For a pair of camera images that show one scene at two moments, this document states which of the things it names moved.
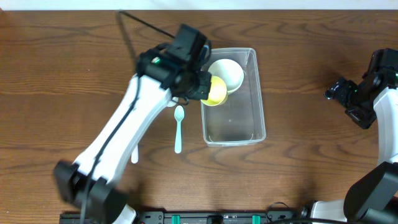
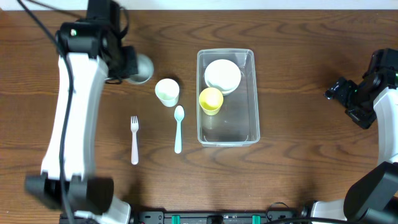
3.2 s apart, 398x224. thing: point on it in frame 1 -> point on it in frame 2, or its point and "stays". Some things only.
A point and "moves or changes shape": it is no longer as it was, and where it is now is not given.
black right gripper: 342,95 stays
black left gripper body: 199,88 -> 130,65
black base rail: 202,217 stays
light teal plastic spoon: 179,113 stays
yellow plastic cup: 218,94 moves or changes shape
